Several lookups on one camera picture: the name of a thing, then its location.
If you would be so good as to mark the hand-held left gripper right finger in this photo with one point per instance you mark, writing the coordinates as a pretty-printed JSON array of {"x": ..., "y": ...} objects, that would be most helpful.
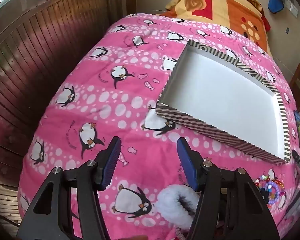
[{"x": 186, "y": 162}]

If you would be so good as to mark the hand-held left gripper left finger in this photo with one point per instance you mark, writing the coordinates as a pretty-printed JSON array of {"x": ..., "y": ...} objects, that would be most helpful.
[{"x": 112, "y": 160}]

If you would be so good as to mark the white fluffy scrunchie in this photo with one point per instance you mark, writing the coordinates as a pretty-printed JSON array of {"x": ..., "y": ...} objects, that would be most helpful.
[{"x": 167, "y": 200}]

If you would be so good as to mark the striped shallow cardboard box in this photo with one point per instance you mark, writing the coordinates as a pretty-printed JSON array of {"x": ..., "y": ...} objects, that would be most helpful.
[{"x": 225, "y": 92}]

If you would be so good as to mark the black smartphone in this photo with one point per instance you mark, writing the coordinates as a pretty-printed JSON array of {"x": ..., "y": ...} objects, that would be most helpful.
[{"x": 298, "y": 127}]

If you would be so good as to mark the pink penguin print blanket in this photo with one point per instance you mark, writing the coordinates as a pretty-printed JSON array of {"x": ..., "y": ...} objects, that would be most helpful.
[{"x": 90, "y": 100}]

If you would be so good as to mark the wooden chair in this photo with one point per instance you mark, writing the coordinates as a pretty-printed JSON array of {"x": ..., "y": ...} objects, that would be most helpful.
[{"x": 298, "y": 80}]

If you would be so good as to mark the orange patterned blanket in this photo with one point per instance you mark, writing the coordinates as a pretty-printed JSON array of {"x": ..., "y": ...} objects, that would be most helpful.
[{"x": 237, "y": 12}]

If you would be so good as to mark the blue cloth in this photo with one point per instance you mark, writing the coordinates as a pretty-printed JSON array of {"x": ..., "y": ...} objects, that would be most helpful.
[{"x": 275, "y": 1}]

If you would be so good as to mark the white wall switch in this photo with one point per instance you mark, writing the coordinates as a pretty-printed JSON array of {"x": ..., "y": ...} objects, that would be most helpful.
[{"x": 293, "y": 6}]

